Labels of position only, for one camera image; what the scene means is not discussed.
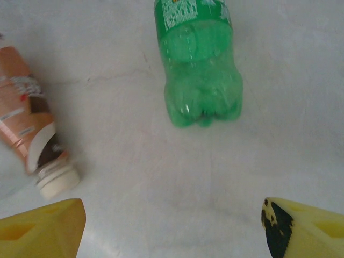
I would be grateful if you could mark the orange label bottle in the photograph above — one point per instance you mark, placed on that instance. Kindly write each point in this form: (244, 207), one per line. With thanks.
(24, 113)

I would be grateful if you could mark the green bottle yellow cap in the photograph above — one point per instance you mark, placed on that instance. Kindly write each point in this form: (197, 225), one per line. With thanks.
(199, 80)

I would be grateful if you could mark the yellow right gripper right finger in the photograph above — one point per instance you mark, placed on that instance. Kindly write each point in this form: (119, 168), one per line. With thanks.
(309, 233)

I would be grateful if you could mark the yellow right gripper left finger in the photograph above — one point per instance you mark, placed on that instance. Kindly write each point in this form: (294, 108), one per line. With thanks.
(40, 233)

